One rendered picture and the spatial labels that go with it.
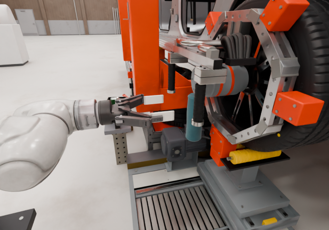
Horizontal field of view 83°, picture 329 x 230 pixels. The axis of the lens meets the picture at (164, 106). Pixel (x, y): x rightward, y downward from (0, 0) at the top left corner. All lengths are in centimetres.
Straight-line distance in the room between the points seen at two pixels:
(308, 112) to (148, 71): 85
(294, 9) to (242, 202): 89
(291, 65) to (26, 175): 69
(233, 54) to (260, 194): 84
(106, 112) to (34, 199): 117
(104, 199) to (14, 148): 108
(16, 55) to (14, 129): 603
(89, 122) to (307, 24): 69
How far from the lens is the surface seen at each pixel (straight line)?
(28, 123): 46
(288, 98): 63
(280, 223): 126
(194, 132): 101
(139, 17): 114
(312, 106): 63
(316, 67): 69
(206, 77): 59
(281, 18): 68
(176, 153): 124
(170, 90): 94
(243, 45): 63
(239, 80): 82
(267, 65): 84
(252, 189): 124
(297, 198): 165
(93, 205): 143
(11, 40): 643
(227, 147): 97
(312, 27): 72
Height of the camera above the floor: 108
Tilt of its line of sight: 24 degrees down
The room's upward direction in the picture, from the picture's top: straight up
